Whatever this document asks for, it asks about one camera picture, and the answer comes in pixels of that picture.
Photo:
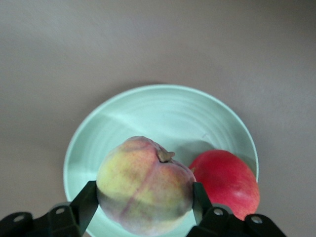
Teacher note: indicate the red apple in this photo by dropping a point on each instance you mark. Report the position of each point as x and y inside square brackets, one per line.
[227, 177]

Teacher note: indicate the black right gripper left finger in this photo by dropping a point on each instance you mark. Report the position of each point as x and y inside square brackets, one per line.
[61, 222]

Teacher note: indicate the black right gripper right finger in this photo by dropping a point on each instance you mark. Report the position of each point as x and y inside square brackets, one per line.
[222, 224]

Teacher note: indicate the light green plate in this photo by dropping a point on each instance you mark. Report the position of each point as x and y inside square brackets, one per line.
[160, 118]

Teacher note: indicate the yellow pink peach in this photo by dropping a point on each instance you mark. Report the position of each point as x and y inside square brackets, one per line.
[143, 177]

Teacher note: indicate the brown table cover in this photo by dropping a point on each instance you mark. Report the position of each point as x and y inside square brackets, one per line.
[74, 49]

